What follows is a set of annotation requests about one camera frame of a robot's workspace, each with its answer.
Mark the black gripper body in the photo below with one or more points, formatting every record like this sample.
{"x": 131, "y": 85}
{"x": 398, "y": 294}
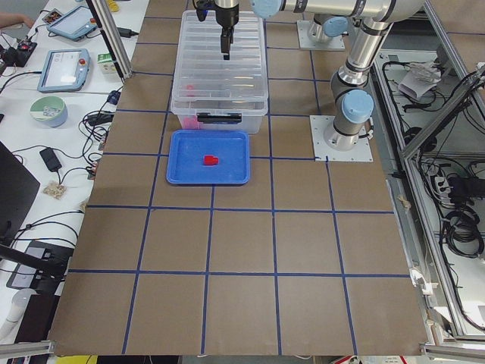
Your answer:
{"x": 226, "y": 18}

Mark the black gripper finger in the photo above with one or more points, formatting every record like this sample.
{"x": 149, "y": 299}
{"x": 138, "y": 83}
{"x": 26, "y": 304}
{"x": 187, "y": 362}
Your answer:
{"x": 223, "y": 39}
{"x": 229, "y": 43}

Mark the clear plastic box lid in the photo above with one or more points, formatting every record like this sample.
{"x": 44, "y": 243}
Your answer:
{"x": 221, "y": 60}

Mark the red block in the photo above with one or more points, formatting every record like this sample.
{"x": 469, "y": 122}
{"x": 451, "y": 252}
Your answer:
{"x": 190, "y": 91}
{"x": 190, "y": 122}
{"x": 210, "y": 160}

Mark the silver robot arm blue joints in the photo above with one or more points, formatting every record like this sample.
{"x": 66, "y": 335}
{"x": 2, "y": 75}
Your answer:
{"x": 354, "y": 106}

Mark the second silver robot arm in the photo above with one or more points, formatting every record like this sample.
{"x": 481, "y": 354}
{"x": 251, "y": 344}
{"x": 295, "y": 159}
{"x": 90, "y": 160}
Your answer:
{"x": 266, "y": 9}

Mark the clear plastic storage box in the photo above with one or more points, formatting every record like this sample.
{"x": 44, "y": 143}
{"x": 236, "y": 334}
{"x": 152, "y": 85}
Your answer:
{"x": 219, "y": 113}

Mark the red block inside box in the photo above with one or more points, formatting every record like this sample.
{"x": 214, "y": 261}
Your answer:
{"x": 190, "y": 122}

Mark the red block under lid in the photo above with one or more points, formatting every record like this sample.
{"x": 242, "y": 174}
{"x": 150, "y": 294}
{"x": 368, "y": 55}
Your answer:
{"x": 190, "y": 91}

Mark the blue plastic tray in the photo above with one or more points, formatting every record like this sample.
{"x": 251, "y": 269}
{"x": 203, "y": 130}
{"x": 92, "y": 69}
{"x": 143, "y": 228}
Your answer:
{"x": 188, "y": 147}

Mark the green white carton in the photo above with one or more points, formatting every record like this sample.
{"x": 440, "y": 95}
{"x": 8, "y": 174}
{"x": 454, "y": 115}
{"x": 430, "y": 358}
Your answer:
{"x": 106, "y": 63}

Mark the teach pendant tablet far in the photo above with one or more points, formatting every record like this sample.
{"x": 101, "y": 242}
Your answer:
{"x": 74, "y": 25}

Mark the teach pendant tablet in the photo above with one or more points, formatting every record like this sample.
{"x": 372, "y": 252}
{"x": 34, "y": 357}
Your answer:
{"x": 64, "y": 70}
{"x": 74, "y": 25}

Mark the teach pendant tablet near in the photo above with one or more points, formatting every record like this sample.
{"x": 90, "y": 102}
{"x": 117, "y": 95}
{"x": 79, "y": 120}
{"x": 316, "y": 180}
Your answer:
{"x": 64, "y": 70}

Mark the green white bowl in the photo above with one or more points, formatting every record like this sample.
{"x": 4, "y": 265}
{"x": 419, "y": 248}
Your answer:
{"x": 50, "y": 111}

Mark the black power adapter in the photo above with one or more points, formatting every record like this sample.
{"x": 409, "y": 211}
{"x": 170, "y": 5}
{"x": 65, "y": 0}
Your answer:
{"x": 50, "y": 159}

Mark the black box latch handle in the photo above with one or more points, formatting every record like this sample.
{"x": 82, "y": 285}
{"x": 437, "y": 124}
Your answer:
{"x": 207, "y": 118}

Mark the aluminium frame post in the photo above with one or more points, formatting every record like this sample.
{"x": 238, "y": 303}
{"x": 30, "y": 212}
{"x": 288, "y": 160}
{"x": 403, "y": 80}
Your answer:
{"x": 110, "y": 34}

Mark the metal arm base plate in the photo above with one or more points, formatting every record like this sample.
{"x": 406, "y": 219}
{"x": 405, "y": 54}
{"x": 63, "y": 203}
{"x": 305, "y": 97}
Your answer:
{"x": 330, "y": 146}

